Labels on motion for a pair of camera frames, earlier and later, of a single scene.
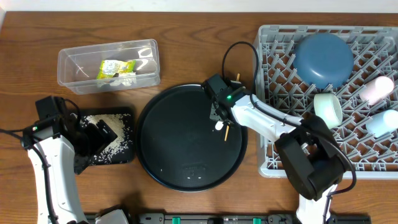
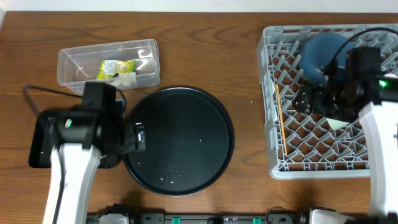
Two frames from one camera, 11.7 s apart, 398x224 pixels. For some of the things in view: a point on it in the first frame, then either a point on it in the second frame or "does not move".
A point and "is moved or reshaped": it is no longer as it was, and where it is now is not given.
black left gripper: (94, 137) → (131, 140)
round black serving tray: (178, 145) is moved or reshaped
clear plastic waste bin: (109, 67) does not move
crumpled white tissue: (124, 79) does not move
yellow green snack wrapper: (108, 68) does not move
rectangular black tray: (125, 152) is moved or reshaped
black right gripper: (216, 106) → (318, 104)
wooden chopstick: (228, 126) is moved or reshaped
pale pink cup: (377, 89) is moved or reshaped
